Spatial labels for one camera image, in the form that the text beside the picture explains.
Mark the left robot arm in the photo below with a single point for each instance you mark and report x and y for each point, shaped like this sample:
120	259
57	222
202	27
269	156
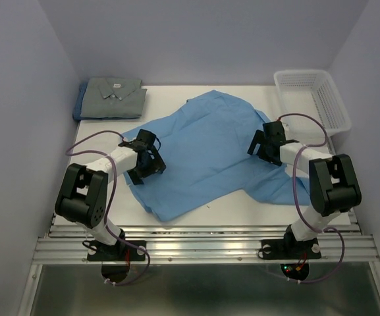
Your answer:
82	198

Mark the white plastic basket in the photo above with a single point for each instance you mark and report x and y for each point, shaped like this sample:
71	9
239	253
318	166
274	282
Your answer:
312	92

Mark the folded dark blue shirt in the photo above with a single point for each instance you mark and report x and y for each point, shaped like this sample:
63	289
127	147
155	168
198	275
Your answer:
76	112

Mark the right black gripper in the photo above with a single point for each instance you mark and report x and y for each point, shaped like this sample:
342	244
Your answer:
259	138

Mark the folded grey shirt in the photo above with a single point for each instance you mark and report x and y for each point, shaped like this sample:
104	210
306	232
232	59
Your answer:
109	98

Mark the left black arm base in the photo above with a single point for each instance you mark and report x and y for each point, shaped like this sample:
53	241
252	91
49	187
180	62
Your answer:
98	252

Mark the aluminium mounting rail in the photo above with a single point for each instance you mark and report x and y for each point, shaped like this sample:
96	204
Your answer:
202	244

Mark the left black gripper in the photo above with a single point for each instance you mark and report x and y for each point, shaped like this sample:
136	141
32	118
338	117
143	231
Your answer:
155	163

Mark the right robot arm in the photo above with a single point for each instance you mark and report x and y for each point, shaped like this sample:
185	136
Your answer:
333	184

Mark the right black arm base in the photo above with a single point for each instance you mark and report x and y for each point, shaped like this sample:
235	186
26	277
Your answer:
278	249

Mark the light blue long sleeve shirt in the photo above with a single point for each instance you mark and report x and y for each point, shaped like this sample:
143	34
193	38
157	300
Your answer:
204	145

